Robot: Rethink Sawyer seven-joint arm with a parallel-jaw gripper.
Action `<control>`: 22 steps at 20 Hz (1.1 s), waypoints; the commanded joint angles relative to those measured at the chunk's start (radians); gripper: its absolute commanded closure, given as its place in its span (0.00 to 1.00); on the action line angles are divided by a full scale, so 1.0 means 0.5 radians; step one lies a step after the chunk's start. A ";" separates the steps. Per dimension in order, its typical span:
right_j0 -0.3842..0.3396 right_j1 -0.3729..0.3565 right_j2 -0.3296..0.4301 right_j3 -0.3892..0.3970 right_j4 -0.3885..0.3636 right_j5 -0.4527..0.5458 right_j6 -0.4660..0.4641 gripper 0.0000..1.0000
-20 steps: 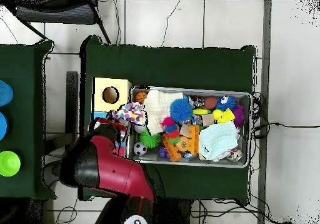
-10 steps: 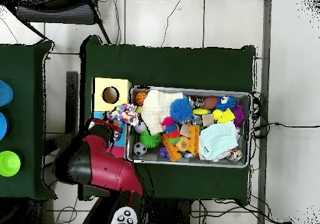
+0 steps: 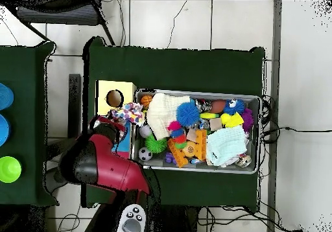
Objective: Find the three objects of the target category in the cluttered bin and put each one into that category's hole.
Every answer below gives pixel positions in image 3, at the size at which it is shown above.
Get large blue spiky ball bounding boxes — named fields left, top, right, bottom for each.
left=175, top=100, right=201, bottom=127

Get plain wooden block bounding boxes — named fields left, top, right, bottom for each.
left=209, top=117, right=223, bottom=132

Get black upright panel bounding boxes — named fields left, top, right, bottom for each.
left=68, top=73, right=82, bottom=139

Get grey and black chair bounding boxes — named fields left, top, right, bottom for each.
left=5, top=0, right=116, bottom=46

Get small soccer ball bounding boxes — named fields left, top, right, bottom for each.
left=137, top=146, right=154, bottom=162

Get cream white waffle cloth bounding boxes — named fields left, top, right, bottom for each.
left=146, top=92, right=191, bottom=141

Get dark green table cloth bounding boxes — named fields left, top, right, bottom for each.
left=0, top=41, right=59, bottom=207
left=82, top=36, right=266, bottom=213

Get blue spiky ball with eye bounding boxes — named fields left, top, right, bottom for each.
left=222, top=98, right=246, bottom=116

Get shallow clear mesh bin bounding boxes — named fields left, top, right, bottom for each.
left=130, top=88, right=262, bottom=175

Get small orange basketball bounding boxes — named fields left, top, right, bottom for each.
left=139, top=94, right=154, bottom=110

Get black cable with plug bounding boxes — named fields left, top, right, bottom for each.
left=260, top=94, right=332, bottom=146

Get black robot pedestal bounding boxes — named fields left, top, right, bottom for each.
left=150, top=204, right=199, bottom=232

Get colourful patterned cloth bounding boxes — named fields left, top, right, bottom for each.
left=110, top=102, right=145, bottom=127

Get purple spiky toy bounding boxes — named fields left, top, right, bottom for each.
left=241, top=108, right=255, bottom=134

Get mint green waffle cloth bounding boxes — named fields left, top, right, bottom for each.
left=206, top=124, right=248, bottom=167

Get wooden box with three holes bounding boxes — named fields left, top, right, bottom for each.
left=95, top=80, right=137, bottom=161

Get yellow cheese wedge toy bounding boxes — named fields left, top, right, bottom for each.
left=220, top=111, right=245, bottom=128

